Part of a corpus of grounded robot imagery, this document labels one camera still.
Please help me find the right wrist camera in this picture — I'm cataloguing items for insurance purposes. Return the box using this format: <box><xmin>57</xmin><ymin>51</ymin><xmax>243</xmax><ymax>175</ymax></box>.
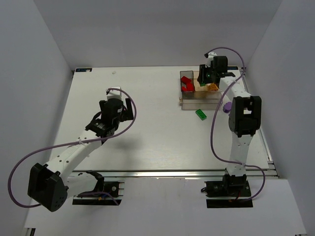
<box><xmin>204</xmin><ymin>52</ymin><xmax>217</xmax><ymax>67</ymax></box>

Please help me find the amber container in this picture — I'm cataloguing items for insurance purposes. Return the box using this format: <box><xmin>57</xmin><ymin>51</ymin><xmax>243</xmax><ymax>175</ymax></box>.
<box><xmin>193</xmin><ymin>71</ymin><xmax>208</xmax><ymax>99</ymax></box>

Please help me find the aluminium table rail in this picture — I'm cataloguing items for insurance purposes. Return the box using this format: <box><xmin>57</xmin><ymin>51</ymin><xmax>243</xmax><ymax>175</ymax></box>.
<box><xmin>71</xmin><ymin>168</ymin><xmax>280</xmax><ymax>179</ymax></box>

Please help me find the green lego plate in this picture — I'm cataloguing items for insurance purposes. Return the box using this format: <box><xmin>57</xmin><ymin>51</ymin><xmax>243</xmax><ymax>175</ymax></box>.
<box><xmin>195</xmin><ymin>109</ymin><xmax>207</xmax><ymax>120</ymax></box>

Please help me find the corner label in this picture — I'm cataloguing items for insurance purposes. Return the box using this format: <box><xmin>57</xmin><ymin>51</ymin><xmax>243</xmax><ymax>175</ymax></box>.
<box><xmin>227</xmin><ymin>66</ymin><xmax>239</xmax><ymax>70</ymax></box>
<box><xmin>75</xmin><ymin>68</ymin><xmax>92</xmax><ymax>73</ymax></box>

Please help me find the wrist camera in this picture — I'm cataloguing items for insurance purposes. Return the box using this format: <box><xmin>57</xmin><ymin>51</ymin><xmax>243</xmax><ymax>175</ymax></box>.
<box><xmin>106</xmin><ymin>86</ymin><xmax>122</xmax><ymax>101</ymax></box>
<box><xmin>204</xmin><ymin>52</ymin><xmax>217</xmax><ymax>67</ymax></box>

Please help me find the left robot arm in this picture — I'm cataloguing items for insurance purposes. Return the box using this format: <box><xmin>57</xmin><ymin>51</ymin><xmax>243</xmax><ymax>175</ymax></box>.
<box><xmin>28</xmin><ymin>98</ymin><xmax>136</xmax><ymax>212</ymax></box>

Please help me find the purple rounded lego brick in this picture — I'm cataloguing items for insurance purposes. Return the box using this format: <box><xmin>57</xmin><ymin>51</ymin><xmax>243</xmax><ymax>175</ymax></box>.
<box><xmin>222</xmin><ymin>102</ymin><xmax>232</xmax><ymax>114</ymax></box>

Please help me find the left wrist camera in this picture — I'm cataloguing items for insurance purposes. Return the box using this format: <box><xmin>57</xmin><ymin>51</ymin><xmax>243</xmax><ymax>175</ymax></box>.
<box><xmin>106</xmin><ymin>86</ymin><xmax>122</xmax><ymax>101</ymax></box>

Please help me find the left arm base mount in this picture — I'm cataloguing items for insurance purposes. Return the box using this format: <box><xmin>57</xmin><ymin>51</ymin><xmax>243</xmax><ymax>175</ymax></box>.
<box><xmin>72</xmin><ymin>171</ymin><xmax>125</xmax><ymax>206</ymax></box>

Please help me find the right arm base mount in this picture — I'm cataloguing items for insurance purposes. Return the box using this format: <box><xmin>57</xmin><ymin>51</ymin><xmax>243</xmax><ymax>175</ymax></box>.
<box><xmin>200</xmin><ymin>175</ymin><xmax>253</xmax><ymax>208</ymax></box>

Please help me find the long clear tray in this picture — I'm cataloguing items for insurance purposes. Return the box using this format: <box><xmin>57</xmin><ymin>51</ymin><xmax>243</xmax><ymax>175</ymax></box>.
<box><xmin>179</xmin><ymin>92</ymin><xmax>222</xmax><ymax>110</ymax></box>

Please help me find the right corner label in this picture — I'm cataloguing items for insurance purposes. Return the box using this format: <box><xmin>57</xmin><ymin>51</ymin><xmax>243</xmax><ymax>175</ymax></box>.
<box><xmin>227</xmin><ymin>66</ymin><xmax>239</xmax><ymax>70</ymax></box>

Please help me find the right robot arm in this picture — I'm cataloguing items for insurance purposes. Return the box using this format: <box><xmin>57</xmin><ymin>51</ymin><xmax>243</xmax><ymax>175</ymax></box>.
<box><xmin>197</xmin><ymin>53</ymin><xmax>262</xmax><ymax>182</ymax></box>

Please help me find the left corner label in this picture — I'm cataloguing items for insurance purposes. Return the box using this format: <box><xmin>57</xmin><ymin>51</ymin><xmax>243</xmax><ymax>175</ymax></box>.
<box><xmin>75</xmin><ymin>68</ymin><xmax>92</xmax><ymax>73</ymax></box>

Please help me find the yellow square lego brick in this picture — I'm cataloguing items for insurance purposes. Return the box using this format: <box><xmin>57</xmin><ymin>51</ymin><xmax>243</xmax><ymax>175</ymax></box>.
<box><xmin>207</xmin><ymin>83</ymin><xmax>219</xmax><ymax>91</ymax></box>

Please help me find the red long lego brick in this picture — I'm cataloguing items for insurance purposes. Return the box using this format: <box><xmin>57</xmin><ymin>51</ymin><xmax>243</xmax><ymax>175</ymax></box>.
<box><xmin>181</xmin><ymin>76</ymin><xmax>192</xmax><ymax>85</ymax></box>

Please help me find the smoky grey container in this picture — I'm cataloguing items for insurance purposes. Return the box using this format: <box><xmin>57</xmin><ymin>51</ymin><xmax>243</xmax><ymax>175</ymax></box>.
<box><xmin>180</xmin><ymin>70</ymin><xmax>195</xmax><ymax>99</ymax></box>

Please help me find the clear container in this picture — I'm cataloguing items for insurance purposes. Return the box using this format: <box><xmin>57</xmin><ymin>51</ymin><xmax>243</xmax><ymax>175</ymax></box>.
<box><xmin>206</xmin><ymin>83</ymin><xmax>222</xmax><ymax>93</ymax></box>

